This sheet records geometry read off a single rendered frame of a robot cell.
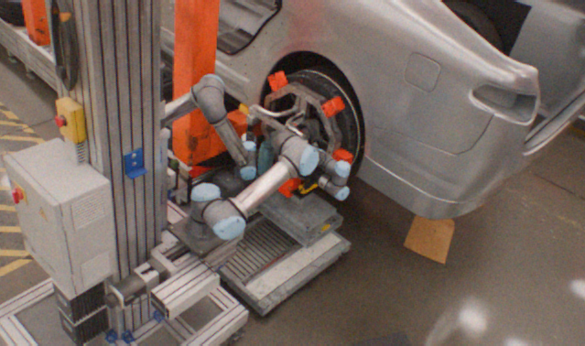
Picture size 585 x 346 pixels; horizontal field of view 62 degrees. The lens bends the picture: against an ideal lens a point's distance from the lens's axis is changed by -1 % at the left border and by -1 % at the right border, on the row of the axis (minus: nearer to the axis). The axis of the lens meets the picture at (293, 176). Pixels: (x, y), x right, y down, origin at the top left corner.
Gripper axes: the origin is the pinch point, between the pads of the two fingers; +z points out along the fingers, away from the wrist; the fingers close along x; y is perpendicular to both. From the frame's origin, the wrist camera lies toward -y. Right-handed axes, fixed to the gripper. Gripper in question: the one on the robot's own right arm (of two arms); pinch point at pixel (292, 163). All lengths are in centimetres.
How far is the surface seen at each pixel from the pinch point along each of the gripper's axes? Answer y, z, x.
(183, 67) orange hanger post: 32, 68, 21
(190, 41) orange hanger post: 48, 62, 21
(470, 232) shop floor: -82, -73, -142
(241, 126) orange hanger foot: -16, 60, -21
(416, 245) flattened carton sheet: -81, -53, -94
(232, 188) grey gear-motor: -43, 40, 1
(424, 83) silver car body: 60, -43, -30
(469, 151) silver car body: 39, -74, -31
